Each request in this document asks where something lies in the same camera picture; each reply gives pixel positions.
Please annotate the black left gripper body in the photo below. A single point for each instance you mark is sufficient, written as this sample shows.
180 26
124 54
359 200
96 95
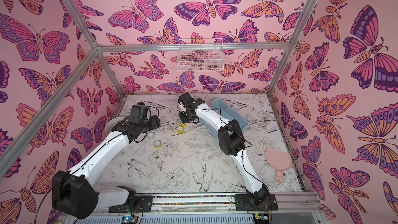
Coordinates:
151 124

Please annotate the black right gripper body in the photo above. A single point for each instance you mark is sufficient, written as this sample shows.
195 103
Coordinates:
186 115

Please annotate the clear white tape roll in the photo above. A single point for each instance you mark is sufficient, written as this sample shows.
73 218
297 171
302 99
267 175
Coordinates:
151 135

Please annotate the yellow tape roll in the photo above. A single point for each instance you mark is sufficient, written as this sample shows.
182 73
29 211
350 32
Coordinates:
184 124
180 129
157 144

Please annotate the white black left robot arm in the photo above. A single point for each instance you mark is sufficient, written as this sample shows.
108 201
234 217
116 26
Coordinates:
73 191

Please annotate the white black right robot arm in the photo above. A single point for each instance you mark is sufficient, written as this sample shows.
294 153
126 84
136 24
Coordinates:
233 144

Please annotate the light blue perforated storage basket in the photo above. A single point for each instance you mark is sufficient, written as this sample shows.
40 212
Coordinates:
226 111

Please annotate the white pot with succulent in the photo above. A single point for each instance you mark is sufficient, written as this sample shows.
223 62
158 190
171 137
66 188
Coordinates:
112 123

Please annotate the white wire wall basket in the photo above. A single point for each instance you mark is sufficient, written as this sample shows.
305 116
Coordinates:
198 55

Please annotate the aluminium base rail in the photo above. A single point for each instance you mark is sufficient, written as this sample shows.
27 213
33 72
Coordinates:
217 208

